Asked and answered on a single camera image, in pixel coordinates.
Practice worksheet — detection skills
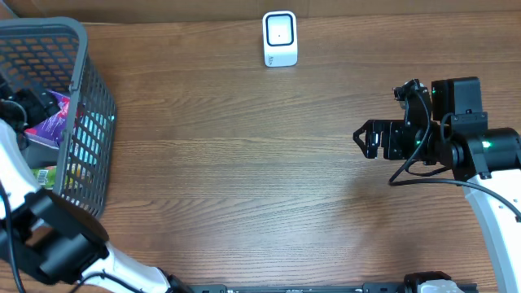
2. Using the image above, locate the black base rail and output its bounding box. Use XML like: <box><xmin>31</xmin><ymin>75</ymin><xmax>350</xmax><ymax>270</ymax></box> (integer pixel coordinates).
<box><xmin>116</xmin><ymin>282</ymin><xmax>479</xmax><ymax>293</ymax></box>

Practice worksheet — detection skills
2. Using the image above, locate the purple Carefree package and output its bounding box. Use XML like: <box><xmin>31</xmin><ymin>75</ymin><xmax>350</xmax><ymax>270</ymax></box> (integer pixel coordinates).
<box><xmin>24</xmin><ymin>91</ymin><xmax>70</xmax><ymax>149</ymax></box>

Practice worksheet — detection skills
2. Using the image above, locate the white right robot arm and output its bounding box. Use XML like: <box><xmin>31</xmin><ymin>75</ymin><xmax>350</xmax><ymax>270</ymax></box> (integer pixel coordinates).
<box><xmin>353</xmin><ymin>77</ymin><xmax>520</xmax><ymax>292</ymax></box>

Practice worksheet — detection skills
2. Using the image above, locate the grey plastic mesh basket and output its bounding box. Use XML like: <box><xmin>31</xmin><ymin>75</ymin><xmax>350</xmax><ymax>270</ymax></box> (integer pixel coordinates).
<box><xmin>1</xmin><ymin>17</ymin><xmax>116</xmax><ymax>217</ymax></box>

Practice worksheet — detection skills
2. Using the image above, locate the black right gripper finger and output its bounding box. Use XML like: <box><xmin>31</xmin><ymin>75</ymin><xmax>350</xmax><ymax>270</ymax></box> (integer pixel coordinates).
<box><xmin>353</xmin><ymin>132</ymin><xmax>381</xmax><ymax>159</ymax></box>
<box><xmin>353</xmin><ymin>120</ymin><xmax>383</xmax><ymax>137</ymax></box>

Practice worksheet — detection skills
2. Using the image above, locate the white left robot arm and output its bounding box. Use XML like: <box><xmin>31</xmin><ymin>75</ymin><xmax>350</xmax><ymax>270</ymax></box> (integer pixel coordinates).
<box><xmin>1</xmin><ymin>80</ymin><xmax>190</xmax><ymax>293</ymax></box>

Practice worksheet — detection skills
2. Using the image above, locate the white barcode scanner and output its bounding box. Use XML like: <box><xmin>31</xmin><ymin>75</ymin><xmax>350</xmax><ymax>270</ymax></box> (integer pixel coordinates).
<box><xmin>262</xmin><ymin>11</ymin><xmax>298</xmax><ymax>68</ymax></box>

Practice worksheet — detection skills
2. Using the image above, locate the green yellow snack packet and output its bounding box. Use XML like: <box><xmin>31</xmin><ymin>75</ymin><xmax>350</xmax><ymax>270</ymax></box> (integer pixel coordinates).
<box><xmin>32</xmin><ymin>166</ymin><xmax>56</xmax><ymax>190</ymax></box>

